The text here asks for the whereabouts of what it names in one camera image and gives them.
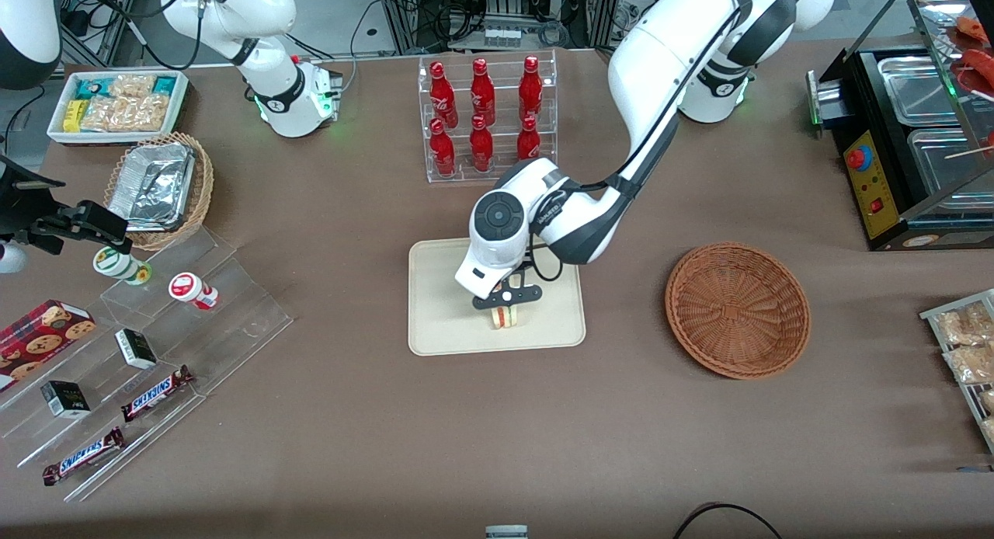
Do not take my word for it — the red cola bottle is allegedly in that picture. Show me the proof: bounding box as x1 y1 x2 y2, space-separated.
516 116 542 162
470 57 496 127
429 61 460 129
518 55 544 123
429 118 457 177
469 115 495 174

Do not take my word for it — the aluminium foil tray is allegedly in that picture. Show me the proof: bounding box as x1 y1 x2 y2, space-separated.
107 141 196 231

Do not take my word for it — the red grilled sausage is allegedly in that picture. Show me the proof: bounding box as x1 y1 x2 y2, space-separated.
954 16 992 47
951 48 994 99

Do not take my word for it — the small black carton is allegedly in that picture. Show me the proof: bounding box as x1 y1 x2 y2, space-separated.
114 329 159 371
40 380 92 420

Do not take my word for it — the large clear cracker bag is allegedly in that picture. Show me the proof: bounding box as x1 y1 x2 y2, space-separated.
81 94 172 134

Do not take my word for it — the clear acrylic bottle rack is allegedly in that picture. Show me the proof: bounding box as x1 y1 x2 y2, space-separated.
418 49 558 184

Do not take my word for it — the snickers chocolate bar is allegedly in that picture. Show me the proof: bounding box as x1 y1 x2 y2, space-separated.
120 365 196 424
42 427 126 487

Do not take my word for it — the red lidded yogurt cup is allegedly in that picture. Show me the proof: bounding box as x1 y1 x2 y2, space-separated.
168 272 221 311

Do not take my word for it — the small clear cracker bag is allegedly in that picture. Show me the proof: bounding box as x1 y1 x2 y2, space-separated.
109 73 157 99

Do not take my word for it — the clear acrylic step stand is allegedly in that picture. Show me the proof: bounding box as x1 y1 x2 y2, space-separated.
0 227 294 503

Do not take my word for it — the red cookie box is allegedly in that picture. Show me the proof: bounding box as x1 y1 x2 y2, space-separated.
0 299 99 393

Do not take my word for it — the white snack bin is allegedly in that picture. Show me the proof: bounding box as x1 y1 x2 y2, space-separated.
47 69 190 146

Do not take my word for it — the light wicker basket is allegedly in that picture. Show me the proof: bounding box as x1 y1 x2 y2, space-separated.
103 132 215 252

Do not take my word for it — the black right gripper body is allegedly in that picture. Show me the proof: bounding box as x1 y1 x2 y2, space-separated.
0 155 68 241

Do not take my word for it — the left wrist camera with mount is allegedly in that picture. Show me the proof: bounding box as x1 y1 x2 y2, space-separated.
471 284 543 311

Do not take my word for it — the brown wicker basket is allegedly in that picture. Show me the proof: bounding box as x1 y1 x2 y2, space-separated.
665 242 812 381

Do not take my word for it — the black looped cable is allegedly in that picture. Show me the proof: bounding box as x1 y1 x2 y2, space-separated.
672 502 786 539

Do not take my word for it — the beige plastic tray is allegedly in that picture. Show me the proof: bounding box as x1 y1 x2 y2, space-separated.
408 238 587 357

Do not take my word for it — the steel warmer pan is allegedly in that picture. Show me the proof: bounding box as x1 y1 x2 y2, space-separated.
877 54 964 129
906 127 994 197

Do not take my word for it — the green lidded yogurt cup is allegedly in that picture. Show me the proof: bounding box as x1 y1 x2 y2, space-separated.
92 246 153 287

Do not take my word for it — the metal wire snack tray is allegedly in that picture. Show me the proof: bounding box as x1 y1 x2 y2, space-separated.
919 288 994 456

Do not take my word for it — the black hot food warmer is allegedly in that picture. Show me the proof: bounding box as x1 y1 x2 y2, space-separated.
806 0 994 252

